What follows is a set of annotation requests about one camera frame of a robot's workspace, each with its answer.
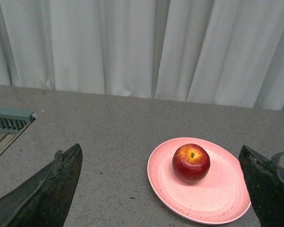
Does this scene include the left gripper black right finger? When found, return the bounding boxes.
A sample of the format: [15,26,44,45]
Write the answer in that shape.
[239,145,284,227]

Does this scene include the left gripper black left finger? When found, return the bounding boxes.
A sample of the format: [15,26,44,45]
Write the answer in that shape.
[0,143,83,227]

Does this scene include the red apple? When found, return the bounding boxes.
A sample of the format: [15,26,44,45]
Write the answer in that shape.
[172,143,211,185]

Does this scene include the pink plate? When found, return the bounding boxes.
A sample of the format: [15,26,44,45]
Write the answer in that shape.
[147,138,251,225]

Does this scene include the grey slotted rack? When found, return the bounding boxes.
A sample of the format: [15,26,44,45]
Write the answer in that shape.
[0,107,36,156]

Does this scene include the white curtain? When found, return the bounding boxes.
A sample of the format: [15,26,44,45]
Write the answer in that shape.
[0,0,284,110]

